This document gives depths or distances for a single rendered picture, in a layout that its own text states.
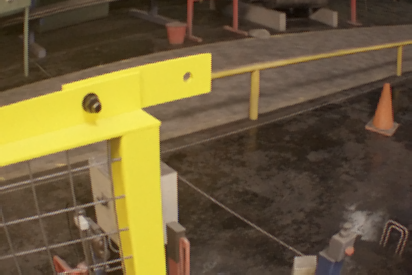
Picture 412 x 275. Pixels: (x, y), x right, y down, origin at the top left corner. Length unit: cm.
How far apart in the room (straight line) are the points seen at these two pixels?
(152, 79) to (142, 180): 12
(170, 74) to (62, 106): 15
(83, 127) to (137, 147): 7
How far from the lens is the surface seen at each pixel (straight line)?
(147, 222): 70
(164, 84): 70
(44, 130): 63
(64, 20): 960
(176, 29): 774
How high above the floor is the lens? 206
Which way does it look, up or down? 22 degrees down
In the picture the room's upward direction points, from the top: 1 degrees clockwise
